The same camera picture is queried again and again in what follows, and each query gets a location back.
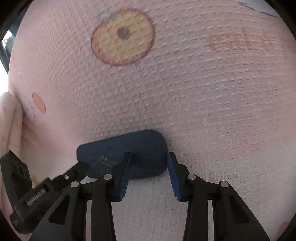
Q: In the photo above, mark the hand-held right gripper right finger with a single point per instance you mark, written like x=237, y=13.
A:
x=174, y=178

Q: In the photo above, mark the dark blue glasses case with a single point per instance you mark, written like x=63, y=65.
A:
x=143, y=148

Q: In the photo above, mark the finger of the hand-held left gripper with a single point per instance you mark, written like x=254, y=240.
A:
x=76, y=170

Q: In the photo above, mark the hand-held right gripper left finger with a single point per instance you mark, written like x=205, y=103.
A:
x=124, y=178

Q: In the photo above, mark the pink floral pillow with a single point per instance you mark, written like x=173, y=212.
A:
x=10, y=125

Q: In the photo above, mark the black framed window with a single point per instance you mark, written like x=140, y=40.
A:
x=5, y=46

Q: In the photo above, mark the pink cat printed bed sheet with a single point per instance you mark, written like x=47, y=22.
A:
x=185, y=92

